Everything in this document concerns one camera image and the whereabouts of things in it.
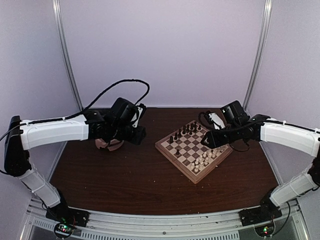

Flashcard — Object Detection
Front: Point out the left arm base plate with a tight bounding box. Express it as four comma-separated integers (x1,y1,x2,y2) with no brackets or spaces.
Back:
45,208,90,227

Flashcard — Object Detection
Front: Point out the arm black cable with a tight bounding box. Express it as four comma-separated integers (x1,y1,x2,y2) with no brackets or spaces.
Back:
62,78,151,121
197,111,216,131

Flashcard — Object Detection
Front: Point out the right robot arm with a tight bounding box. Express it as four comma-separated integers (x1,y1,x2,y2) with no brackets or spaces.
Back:
198,100,320,221

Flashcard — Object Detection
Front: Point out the front aluminium rail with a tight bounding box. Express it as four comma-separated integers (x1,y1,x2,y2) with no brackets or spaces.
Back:
19,207,306,240

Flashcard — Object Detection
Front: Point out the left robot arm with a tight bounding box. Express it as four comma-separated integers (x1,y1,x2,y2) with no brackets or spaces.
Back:
3,97,147,222

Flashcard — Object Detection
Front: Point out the dark knight chess piece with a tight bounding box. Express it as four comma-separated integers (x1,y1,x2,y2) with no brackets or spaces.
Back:
169,136,174,144

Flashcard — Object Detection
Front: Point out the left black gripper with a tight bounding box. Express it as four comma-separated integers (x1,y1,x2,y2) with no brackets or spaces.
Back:
110,123,146,145

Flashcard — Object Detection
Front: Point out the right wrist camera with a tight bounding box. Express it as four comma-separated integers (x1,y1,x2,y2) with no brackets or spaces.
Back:
204,111,226,130

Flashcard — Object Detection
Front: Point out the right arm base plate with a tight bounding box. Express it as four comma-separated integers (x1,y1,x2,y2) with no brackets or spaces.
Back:
238,207,283,227

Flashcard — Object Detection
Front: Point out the aluminium frame post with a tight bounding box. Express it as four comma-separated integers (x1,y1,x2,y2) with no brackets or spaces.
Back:
243,0,273,111
52,0,83,110

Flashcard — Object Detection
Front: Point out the left aluminium frame post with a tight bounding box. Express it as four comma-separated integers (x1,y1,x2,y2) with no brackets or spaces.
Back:
52,0,83,110

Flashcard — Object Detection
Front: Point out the white chess pieces group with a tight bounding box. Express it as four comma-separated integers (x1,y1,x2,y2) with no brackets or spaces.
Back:
190,145,229,175

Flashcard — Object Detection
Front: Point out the dark chess piece tall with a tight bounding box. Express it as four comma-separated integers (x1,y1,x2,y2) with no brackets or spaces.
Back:
182,125,187,135

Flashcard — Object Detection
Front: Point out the right circuit board with LEDs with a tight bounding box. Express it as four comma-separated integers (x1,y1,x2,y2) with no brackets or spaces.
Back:
254,223,275,238

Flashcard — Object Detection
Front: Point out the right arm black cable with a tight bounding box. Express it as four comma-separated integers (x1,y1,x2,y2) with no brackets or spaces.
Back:
197,111,216,131

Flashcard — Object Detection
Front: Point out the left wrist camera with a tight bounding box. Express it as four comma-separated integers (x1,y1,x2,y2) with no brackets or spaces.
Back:
131,103,147,128

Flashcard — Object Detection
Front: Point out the circuit board with leds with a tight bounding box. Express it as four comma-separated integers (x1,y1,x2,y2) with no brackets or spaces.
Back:
53,223,74,236
254,223,275,238

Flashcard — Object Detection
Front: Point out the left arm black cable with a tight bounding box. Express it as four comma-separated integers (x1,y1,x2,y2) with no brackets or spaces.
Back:
62,78,151,121

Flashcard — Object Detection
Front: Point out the pink double pet bowl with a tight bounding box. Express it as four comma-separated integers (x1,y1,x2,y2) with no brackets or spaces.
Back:
95,138,124,152

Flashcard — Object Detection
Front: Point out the right aluminium frame post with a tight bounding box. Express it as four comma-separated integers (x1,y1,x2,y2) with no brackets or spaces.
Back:
243,0,273,111

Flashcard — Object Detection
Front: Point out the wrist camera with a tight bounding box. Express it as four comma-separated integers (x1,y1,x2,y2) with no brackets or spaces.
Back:
204,111,226,130
131,103,147,128

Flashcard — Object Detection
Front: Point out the left circuit board with LEDs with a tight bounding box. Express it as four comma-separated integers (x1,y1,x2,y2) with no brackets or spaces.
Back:
53,223,74,236

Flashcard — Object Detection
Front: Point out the wooden chess board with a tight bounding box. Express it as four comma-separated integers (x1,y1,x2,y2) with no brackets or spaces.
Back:
155,120,233,184

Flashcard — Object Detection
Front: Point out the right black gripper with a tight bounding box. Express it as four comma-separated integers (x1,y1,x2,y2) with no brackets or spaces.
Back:
200,123,242,150

